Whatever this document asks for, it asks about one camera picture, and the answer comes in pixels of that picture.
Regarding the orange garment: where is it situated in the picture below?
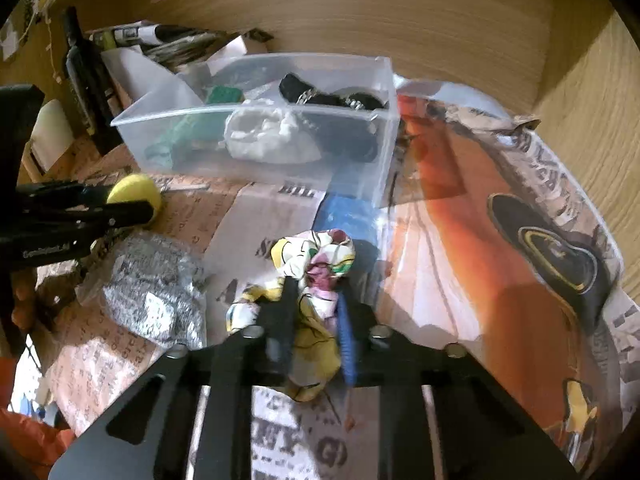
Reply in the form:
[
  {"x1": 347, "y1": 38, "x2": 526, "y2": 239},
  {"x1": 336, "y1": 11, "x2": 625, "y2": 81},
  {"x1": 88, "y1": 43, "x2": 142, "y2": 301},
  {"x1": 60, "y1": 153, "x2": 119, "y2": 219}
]
[{"x1": 0, "y1": 355, "x2": 76, "y2": 480}]

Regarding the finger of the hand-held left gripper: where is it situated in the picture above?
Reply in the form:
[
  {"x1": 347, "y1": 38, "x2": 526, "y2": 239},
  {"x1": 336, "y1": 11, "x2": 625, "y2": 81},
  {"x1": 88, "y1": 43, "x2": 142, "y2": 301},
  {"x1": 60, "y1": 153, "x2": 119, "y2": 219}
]
[
  {"x1": 14, "y1": 181, "x2": 117, "y2": 207},
  {"x1": 0, "y1": 201, "x2": 157, "y2": 242}
]

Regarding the cream foam block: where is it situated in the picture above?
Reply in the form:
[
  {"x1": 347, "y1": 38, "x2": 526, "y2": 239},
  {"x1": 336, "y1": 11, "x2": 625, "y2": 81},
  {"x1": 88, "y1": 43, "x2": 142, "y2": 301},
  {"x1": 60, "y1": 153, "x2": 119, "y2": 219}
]
[{"x1": 29, "y1": 100, "x2": 76, "y2": 173}]

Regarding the grey cloth in plastic bag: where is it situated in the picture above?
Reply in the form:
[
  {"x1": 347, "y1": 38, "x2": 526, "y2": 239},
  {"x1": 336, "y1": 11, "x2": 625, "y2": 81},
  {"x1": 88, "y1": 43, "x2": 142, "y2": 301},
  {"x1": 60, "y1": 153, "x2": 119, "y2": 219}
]
[{"x1": 76, "y1": 232, "x2": 208, "y2": 351}]

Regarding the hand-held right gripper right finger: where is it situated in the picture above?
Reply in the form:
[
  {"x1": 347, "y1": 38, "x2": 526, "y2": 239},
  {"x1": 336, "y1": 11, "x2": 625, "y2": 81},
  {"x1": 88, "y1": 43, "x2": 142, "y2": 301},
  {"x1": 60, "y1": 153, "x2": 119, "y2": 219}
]
[{"x1": 334, "y1": 284, "x2": 592, "y2": 480}]

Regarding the newspaper sheet with car photo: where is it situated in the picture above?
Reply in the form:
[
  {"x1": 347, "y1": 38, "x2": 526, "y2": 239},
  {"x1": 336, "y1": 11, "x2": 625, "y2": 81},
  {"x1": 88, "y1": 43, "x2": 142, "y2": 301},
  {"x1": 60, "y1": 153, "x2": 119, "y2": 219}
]
[{"x1": 385, "y1": 77, "x2": 633, "y2": 466}]

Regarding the yellow sponge ball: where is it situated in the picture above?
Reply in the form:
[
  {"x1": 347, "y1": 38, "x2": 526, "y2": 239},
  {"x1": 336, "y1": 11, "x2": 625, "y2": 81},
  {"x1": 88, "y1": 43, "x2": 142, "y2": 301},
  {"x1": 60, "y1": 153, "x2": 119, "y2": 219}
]
[{"x1": 106, "y1": 173, "x2": 163, "y2": 217}]

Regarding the pinkish newspaper sheet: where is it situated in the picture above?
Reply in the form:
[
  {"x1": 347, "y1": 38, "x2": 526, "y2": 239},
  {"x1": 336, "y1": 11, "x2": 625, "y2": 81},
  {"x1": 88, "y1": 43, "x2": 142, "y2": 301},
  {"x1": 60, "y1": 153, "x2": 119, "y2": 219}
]
[{"x1": 30, "y1": 172, "x2": 246, "y2": 438}]

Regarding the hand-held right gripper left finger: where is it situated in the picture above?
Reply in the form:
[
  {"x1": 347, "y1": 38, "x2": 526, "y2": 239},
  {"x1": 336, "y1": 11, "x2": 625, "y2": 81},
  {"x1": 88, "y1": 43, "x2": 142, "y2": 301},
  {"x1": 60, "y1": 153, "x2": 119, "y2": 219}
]
[{"x1": 47, "y1": 277, "x2": 301, "y2": 480}]

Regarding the green cloth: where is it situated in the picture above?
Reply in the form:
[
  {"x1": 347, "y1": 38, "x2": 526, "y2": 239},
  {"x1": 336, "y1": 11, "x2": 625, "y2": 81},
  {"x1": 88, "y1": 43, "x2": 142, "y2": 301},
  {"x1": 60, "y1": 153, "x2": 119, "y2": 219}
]
[{"x1": 144, "y1": 85, "x2": 245, "y2": 167}]

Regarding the clear plastic box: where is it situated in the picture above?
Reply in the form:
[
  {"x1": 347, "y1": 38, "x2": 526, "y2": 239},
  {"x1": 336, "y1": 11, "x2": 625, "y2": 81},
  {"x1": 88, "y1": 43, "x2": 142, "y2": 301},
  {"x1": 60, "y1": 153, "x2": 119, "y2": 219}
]
[{"x1": 110, "y1": 54, "x2": 400, "y2": 208}]

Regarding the dark glass bottle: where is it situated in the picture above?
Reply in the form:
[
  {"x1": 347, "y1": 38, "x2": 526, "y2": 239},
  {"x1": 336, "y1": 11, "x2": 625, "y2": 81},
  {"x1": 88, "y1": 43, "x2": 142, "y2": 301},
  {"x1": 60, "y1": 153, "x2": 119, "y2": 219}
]
[{"x1": 61, "y1": 7, "x2": 121, "y2": 157}]

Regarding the stack of magazines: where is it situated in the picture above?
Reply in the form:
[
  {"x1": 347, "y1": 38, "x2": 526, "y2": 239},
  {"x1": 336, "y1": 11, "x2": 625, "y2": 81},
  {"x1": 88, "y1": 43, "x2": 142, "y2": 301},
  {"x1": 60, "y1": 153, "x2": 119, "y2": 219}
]
[{"x1": 89, "y1": 21, "x2": 275, "y2": 68}]

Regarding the black strap with metal clips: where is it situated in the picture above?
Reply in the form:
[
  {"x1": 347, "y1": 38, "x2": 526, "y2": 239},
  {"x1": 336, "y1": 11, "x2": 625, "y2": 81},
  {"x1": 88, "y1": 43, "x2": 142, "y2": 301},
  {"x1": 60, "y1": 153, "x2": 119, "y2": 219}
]
[{"x1": 278, "y1": 73, "x2": 390, "y2": 163}]

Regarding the white newspaper sheet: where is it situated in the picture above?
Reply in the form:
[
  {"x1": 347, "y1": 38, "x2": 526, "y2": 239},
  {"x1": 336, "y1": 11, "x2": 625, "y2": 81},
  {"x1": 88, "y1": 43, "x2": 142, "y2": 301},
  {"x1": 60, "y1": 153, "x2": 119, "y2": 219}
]
[{"x1": 202, "y1": 180, "x2": 396, "y2": 480}]

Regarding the floral patterned cloth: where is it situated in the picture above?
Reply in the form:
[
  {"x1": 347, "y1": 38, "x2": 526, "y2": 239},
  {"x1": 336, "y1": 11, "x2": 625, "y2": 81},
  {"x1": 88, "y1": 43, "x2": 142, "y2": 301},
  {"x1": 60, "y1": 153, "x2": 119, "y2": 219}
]
[{"x1": 226, "y1": 228, "x2": 357, "y2": 403}]

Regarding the person's left hand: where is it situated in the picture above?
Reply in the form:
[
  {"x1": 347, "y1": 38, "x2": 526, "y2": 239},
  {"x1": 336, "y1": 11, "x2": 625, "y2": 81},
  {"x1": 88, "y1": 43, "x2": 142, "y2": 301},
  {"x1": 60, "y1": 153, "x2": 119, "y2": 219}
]
[{"x1": 10, "y1": 280, "x2": 38, "y2": 333}]

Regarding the white cloth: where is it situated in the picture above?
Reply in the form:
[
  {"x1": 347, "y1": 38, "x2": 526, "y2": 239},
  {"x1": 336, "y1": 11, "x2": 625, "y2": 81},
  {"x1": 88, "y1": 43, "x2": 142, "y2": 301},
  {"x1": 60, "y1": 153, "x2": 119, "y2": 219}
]
[{"x1": 223, "y1": 99, "x2": 326, "y2": 165}]

